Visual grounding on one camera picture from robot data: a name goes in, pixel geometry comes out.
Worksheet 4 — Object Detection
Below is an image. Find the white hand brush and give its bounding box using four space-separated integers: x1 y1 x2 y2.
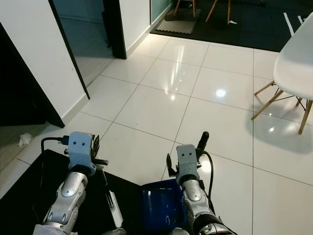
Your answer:
102 169 122 229

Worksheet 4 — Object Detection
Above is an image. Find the silver robot left leg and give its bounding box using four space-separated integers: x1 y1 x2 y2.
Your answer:
104 228 127 235

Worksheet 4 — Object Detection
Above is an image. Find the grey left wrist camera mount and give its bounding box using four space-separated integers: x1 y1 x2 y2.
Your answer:
67 131 94 169

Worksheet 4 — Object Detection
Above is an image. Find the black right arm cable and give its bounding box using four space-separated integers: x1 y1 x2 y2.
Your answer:
198 150 215 204

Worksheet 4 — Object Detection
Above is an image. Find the black interlocking foam mat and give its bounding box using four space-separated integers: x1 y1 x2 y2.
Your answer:
151 0 313 52

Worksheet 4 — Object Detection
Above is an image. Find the black floor mat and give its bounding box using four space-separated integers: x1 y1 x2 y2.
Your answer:
0 149 196 235

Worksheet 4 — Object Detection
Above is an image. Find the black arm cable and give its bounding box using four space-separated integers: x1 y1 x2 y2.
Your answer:
37 136 76 216
198 150 215 204

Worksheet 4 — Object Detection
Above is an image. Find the crumpled white tissue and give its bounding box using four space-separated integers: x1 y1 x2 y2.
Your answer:
18 134 32 147

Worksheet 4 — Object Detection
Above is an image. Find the white chair with wooden legs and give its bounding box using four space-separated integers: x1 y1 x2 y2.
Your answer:
251 12 313 135

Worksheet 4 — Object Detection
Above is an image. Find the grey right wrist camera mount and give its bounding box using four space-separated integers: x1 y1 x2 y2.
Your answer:
176 144 199 175

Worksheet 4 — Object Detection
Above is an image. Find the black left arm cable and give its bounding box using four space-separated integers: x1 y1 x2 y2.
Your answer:
37 136 76 216

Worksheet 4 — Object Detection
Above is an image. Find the blue plastic dustpan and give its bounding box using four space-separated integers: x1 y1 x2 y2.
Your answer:
139 179 187 229

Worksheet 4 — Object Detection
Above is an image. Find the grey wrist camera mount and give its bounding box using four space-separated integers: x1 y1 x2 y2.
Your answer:
67 131 94 169
176 144 199 175

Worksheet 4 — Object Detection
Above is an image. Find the black door frame post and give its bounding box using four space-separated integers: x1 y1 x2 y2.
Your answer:
103 0 128 60

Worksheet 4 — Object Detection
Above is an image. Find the chair with slim wooden legs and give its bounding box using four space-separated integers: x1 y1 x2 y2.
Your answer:
173 0 238 26

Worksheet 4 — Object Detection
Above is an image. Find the black door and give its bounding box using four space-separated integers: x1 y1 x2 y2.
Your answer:
0 24 65 129

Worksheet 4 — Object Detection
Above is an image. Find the grey foam door mat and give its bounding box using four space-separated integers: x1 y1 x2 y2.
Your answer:
156 17 199 36

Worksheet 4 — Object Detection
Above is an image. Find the white floor tape strip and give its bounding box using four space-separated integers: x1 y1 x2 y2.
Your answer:
283 12 295 36

